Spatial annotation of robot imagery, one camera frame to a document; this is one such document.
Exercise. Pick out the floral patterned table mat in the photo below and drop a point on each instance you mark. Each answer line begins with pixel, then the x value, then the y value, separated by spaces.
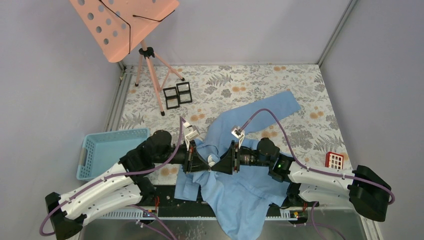
pixel 311 132

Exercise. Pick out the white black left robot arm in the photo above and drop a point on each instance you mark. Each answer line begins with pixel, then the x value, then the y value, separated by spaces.
pixel 124 184

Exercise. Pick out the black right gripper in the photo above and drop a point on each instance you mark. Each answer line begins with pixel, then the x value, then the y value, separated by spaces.
pixel 231 158

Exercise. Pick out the red white grid block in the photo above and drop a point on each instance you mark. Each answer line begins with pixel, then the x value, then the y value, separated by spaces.
pixel 334 160

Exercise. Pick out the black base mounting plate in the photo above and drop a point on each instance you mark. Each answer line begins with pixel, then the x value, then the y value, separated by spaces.
pixel 167 205

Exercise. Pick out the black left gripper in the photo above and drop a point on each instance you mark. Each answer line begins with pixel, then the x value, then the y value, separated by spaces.
pixel 194 162

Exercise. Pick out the pink perforated music stand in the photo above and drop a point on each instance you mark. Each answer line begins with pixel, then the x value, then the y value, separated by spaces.
pixel 119 26

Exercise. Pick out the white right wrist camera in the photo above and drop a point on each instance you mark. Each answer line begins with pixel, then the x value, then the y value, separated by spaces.
pixel 238 133

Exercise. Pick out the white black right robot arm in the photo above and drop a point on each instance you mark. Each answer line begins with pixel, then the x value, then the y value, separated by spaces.
pixel 360 189

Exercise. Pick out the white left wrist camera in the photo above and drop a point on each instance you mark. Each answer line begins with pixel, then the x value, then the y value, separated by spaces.
pixel 190 133

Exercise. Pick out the light blue plastic basket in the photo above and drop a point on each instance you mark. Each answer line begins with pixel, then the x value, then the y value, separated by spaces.
pixel 100 151

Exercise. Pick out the black four-compartment brooch tray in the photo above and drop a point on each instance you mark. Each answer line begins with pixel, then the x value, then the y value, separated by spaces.
pixel 177 95

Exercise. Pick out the light blue button shirt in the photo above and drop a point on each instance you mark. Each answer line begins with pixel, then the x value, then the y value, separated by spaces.
pixel 240 201

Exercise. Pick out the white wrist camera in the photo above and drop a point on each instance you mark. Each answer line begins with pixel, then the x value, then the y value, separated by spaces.
pixel 190 133
pixel 238 133

